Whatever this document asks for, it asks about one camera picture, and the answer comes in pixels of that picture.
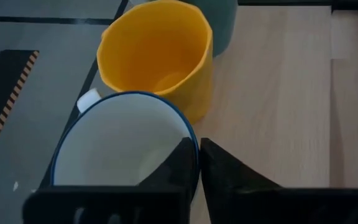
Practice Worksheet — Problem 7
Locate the teal mug white inside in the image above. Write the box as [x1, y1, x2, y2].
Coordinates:
[181, 0, 239, 58]

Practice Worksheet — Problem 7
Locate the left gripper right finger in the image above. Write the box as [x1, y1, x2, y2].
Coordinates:
[200, 138, 358, 224]

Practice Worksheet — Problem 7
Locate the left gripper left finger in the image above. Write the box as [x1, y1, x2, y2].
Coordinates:
[22, 136, 200, 224]

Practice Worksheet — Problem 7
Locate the orange mug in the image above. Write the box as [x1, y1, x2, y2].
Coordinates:
[96, 0, 214, 125]

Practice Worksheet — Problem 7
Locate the patterned white mug blue rim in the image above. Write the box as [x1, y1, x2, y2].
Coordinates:
[50, 88, 200, 203]

